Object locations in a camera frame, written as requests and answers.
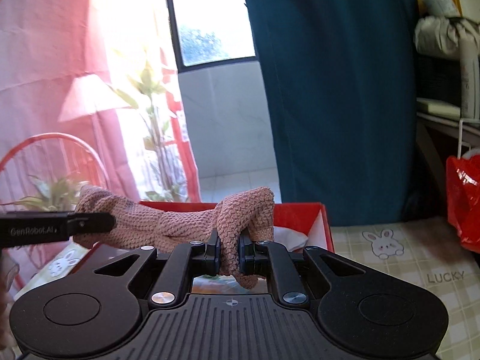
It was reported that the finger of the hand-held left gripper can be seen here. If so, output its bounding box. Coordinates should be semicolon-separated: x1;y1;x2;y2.
67;212;116;239

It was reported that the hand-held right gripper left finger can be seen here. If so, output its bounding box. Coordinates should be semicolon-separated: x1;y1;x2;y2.
94;229;222;309

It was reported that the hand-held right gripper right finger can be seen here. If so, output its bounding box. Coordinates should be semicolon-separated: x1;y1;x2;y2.
239;233;378;307

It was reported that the pink knitted cloth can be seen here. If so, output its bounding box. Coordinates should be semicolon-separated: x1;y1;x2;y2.
73;185;277;292

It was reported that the red cardboard box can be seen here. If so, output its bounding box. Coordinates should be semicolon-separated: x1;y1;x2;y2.
92;200;335;294

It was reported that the checked bunny tablecloth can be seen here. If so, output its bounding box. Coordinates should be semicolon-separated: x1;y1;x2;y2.
15;217;480;360

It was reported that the teal curtain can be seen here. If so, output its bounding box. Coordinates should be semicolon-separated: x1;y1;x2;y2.
238;0;423;228

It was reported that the red plastic bag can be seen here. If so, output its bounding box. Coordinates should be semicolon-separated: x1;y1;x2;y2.
445;154;480;254

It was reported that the window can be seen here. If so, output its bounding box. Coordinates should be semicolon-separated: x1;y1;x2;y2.
163;0;260;74

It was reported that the white spray bottle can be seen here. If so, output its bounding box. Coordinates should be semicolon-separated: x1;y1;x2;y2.
459;39;480;119

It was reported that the white paper roll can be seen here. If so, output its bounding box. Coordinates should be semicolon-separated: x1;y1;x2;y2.
422;0;460;18

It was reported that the white wire rack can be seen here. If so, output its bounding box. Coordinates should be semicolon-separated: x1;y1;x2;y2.
455;118;480;159

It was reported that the beige drawstring bag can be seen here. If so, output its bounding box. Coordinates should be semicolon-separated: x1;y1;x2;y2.
413;14;480;61

